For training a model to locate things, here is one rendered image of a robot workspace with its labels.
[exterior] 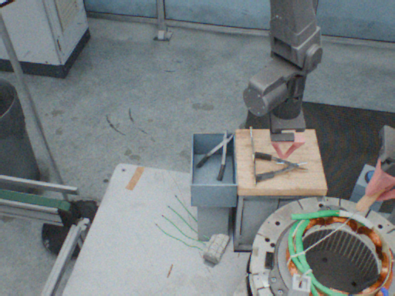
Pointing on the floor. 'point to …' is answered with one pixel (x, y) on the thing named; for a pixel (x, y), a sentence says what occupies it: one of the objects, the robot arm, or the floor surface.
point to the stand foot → (55, 240)
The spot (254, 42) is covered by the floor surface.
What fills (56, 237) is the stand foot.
